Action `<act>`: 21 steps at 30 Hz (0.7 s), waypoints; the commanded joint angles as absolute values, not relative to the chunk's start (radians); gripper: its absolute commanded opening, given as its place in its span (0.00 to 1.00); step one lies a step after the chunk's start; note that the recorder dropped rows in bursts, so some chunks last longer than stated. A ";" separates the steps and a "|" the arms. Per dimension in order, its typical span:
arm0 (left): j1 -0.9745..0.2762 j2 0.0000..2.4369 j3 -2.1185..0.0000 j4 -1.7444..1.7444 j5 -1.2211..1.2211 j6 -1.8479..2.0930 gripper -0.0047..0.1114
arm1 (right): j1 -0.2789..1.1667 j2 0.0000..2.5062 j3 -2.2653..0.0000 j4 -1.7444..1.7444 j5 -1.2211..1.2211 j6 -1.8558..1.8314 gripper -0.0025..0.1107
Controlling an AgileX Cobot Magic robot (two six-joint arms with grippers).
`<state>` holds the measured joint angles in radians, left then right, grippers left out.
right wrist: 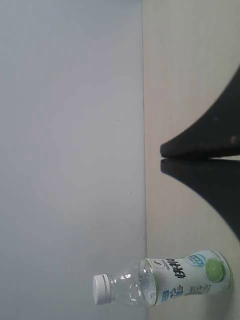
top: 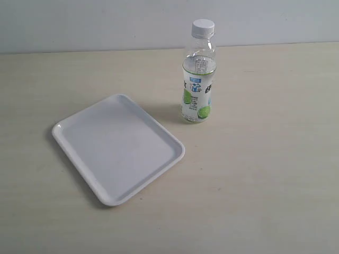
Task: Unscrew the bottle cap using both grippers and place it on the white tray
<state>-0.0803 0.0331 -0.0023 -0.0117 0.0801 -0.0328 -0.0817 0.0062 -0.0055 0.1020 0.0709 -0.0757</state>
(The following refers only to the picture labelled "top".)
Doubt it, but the white bottle cap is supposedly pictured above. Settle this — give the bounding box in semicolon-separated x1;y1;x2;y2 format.
191;19;215;39

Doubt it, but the white rectangular plastic tray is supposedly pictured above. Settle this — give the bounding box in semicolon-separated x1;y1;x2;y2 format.
51;94;185;206

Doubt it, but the clear plastic drink bottle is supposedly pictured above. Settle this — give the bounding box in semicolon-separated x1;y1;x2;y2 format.
180;32;218;125

